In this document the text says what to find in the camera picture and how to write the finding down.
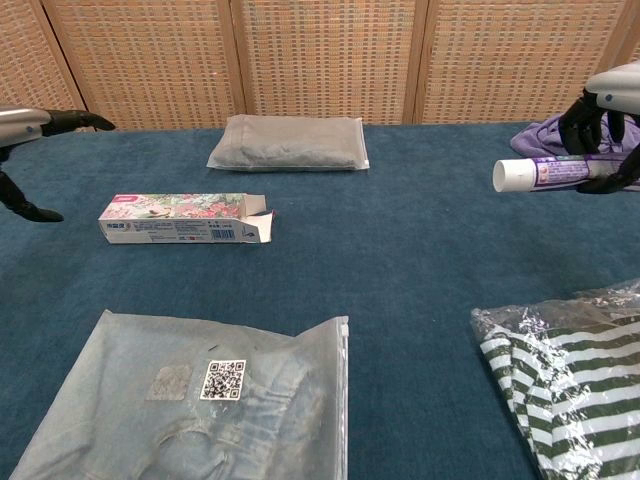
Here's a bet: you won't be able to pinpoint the grey packaged cloth top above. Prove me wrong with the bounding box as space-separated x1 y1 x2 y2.
206 114 371 174

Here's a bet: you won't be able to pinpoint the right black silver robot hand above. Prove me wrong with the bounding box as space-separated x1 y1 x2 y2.
559 62 640 195

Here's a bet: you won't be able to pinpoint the jeans in frosted zip bag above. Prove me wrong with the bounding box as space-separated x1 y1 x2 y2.
9 308 350 480

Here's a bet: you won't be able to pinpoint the white purple toothpaste tube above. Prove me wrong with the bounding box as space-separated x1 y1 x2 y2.
492 153 632 194

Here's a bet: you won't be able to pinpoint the floral toothpaste carton box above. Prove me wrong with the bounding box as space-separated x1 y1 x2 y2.
97 192 277 246

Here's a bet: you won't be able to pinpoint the wicker folding screen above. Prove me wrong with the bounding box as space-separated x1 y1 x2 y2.
0 0 640 132

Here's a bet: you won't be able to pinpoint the crumpled purple cloth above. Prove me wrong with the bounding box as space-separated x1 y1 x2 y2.
509 112 640 161

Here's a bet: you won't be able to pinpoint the blue carpet table cover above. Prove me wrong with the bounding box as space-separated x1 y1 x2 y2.
0 122 640 480

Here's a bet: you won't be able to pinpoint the striped shirt in clear bag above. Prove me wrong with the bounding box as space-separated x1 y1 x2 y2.
469 277 640 480

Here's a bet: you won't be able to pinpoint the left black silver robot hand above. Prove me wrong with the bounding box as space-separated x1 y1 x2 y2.
0 105 117 224

